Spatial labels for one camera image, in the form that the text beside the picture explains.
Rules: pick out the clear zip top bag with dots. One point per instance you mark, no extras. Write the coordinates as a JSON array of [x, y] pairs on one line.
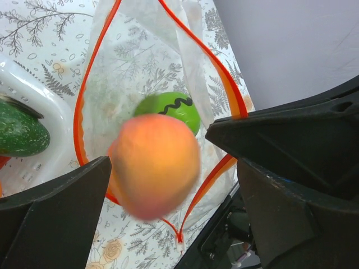
[[139, 48]]

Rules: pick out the green toy watermelon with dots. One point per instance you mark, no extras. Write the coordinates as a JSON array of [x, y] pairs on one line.
[[173, 104]]

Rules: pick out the white plastic fruit basket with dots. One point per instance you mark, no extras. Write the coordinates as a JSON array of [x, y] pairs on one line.
[[21, 173]]

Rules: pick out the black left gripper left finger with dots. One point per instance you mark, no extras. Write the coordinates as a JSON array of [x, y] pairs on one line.
[[53, 224]]

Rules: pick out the dark green cucumber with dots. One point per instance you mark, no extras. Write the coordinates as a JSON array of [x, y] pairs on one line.
[[22, 133]]

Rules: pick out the orange pink peach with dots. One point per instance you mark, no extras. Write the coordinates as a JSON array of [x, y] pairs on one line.
[[155, 165]]

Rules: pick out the floral table mat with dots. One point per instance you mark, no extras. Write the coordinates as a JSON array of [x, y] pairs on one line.
[[50, 39]]

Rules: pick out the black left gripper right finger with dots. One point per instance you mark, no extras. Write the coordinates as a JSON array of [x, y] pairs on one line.
[[297, 168]]

